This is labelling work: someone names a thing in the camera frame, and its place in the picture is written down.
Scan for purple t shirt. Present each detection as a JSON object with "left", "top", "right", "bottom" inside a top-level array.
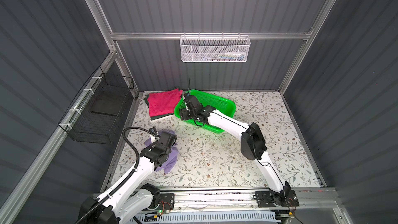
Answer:
[{"left": 144, "top": 130, "right": 178, "bottom": 174}]

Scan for green plastic basket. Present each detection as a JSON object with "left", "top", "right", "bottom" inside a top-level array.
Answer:
[{"left": 185, "top": 89, "right": 236, "bottom": 134}]

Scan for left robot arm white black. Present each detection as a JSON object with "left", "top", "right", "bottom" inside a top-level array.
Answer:
[{"left": 76, "top": 127, "right": 177, "bottom": 224}]

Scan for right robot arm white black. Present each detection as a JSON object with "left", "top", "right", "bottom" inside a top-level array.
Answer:
[{"left": 179, "top": 92, "right": 292, "bottom": 201}]

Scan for folded magenta t shirt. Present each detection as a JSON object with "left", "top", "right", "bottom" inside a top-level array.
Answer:
[{"left": 147, "top": 88, "right": 183, "bottom": 117}]

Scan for floral table cloth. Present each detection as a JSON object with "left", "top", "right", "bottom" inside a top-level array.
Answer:
[{"left": 110, "top": 91, "right": 322, "bottom": 189}]

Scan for folded dark green t shirt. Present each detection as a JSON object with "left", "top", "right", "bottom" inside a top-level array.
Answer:
[{"left": 143, "top": 88, "right": 184, "bottom": 121}]

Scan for white vented panel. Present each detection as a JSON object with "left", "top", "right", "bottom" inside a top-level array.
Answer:
[{"left": 135, "top": 211, "right": 282, "bottom": 224}]

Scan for white spray bottle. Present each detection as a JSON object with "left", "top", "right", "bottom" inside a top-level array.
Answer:
[{"left": 224, "top": 51, "right": 247, "bottom": 60}]

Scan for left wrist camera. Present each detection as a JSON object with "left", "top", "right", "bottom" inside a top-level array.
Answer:
[{"left": 149, "top": 127, "right": 158, "bottom": 135}]

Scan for black corrugated cable conduit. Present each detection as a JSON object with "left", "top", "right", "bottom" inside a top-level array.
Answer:
[{"left": 76, "top": 127, "right": 158, "bottom": 224}]

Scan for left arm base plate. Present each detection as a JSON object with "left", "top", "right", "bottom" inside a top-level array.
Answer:
[{"left": 143, "top": 193, "right": 175, "bottom": 213}]

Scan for white wire mesh basket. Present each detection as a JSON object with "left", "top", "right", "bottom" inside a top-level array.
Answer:
[{"left": 179, "top": 35, "right": 251, "bottom": 63}]

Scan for black wire basket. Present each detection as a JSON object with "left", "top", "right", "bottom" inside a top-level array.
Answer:
[{"left": 59, "top": 67, "right": 135, "bottom": 145}]

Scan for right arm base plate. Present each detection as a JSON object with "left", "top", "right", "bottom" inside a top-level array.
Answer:
[{"left": 254, "top": 190, "right": 300, "bottom": 208}]

